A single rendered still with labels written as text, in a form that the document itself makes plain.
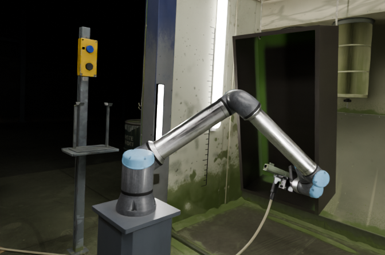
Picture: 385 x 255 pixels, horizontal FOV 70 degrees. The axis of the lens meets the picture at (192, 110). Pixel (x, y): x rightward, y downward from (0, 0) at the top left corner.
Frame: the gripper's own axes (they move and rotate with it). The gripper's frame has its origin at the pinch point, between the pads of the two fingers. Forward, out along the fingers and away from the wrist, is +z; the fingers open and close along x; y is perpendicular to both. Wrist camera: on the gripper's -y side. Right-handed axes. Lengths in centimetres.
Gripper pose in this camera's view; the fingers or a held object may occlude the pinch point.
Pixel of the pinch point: (277, 176)
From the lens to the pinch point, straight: 202.7
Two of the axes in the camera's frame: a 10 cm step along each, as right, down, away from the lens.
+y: -3.4, 9.2, -1.9
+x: 8.7, 3.9, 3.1
